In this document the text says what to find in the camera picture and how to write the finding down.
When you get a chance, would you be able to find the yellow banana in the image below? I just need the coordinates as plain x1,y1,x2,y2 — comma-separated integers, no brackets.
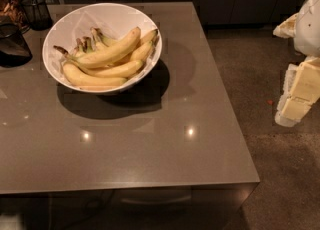
116,29,158,65
53,27,141,68
81,60,144,78
62,62,127,89

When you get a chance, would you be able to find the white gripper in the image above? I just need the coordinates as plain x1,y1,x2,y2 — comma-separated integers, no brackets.
273,0,320,127

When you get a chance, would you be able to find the black mesh pen cup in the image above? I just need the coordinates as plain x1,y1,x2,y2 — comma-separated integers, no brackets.
21,0,53,31

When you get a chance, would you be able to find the white bowl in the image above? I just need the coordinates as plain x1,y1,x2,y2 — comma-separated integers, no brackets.
42,3,162,94

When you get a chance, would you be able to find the dark glass jar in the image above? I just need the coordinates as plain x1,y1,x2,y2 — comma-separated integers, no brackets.
0,0,29,32

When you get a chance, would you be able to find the black curved object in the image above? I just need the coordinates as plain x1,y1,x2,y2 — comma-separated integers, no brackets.
0,23,32,67

